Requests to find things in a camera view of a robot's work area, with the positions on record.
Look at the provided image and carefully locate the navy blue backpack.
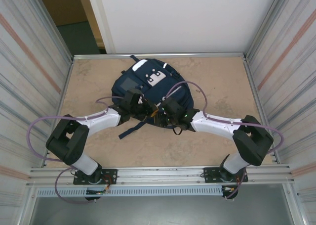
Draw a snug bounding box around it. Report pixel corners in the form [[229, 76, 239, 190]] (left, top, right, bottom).
[[111, 54, 196, 139]]

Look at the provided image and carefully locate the aluminium table side rail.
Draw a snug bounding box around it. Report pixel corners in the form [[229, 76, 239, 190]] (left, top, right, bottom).
[[43, 56, 75, 168], [243, 56, 281, 165]]

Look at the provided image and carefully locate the small circuit board with wires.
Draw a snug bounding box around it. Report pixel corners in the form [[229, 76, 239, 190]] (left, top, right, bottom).
[[85, 185, 111, 195]]

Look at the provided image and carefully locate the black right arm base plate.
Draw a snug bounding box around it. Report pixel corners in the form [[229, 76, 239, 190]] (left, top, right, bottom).
[[201, 167, 248, 184]]

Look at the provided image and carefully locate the long aluminium mounting rail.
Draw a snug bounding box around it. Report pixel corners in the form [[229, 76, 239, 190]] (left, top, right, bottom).
[[26, 163, 296, 187]]

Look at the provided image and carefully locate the white door frame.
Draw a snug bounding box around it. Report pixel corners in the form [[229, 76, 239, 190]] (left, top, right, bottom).
[[85, 0, 116, 54]]

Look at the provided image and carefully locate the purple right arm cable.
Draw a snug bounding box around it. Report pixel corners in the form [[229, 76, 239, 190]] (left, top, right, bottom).
[[165, 80, 284, 200]]

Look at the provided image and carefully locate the aluminium table edge rail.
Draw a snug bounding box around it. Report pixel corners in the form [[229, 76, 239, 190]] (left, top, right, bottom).
[[72, 52, 248, 60]]

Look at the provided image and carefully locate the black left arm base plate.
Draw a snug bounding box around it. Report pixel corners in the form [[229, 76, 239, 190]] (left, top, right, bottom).
[[73, 168, 118, 186]]

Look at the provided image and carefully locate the corrugated metal enclosure panel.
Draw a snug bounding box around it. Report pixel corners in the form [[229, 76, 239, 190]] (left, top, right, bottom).
[[243, 0, 316, 225], [0, 0, 75, 225]]

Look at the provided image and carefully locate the slotted grey cable duct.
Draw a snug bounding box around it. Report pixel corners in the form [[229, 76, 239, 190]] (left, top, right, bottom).
[[36, 187, 224, 197]]

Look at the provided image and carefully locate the grey metal sheet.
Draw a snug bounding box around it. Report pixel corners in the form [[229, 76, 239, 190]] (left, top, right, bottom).
[[29, 185, 296, 225]]

